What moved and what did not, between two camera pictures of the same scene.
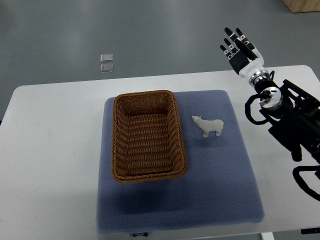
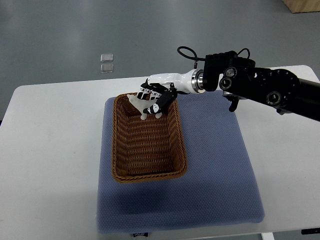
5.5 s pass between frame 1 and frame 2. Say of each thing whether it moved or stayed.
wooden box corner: stayed
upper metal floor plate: stayed
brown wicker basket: stayed
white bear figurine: moved
